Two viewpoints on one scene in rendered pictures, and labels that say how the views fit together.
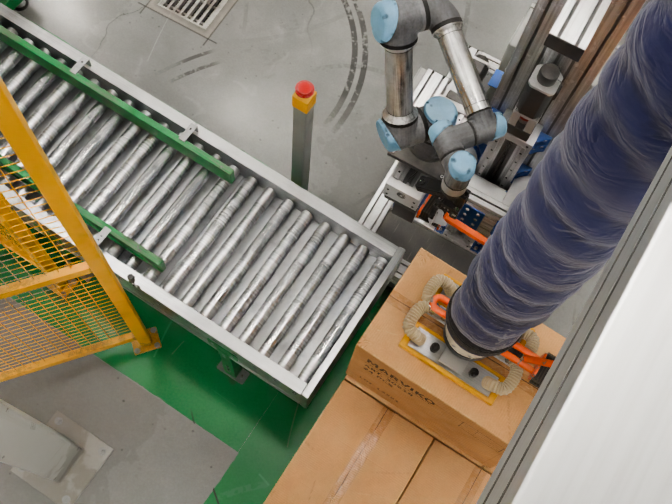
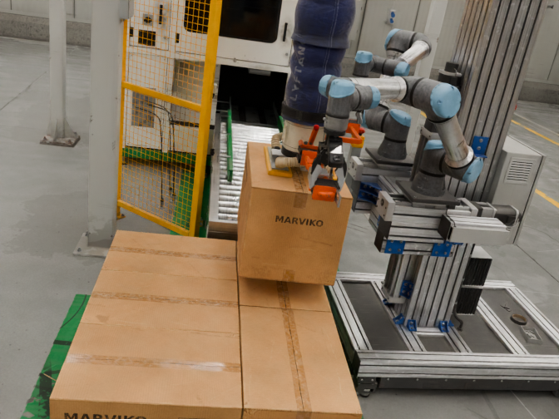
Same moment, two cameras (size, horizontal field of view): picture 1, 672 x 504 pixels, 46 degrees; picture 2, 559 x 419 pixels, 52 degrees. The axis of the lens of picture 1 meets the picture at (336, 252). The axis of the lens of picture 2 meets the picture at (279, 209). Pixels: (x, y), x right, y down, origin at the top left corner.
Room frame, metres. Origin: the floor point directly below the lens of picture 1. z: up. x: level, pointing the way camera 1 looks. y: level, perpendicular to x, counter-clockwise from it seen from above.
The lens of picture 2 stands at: (-0.54, -2.44, 1.84)
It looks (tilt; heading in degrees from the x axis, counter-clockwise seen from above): 23 degrees down; 58
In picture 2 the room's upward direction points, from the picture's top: 9 degrees clockwise
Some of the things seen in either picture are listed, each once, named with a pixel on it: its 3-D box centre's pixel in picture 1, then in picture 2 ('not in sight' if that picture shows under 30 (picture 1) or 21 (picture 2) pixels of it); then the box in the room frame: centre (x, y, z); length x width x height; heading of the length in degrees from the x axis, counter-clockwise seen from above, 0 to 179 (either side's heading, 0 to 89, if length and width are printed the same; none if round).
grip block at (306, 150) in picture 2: (548, 373); (310, 155); (0.64, -0.69, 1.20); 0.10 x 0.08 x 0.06; 156
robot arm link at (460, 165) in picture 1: (459, 169); (363, 63); (1.10, -0.30, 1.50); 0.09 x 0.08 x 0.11; 31
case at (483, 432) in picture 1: (456, 361); (288, 208); (0.72, -0.47, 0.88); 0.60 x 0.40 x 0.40; 66
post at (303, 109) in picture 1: (301, 158); (343, 210); (1.56, 0.21, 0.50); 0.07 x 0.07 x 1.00; 67
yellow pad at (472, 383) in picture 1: (453, 361); (277, 157); (0.65, -0.42, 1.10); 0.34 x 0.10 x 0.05; 66
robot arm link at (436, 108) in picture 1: (436, 119); (397, 124); (1.43, -0.25, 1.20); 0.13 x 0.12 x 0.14; 121
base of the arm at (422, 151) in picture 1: (432, 136); (393, 145); (1.43, -0.26, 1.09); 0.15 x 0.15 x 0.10
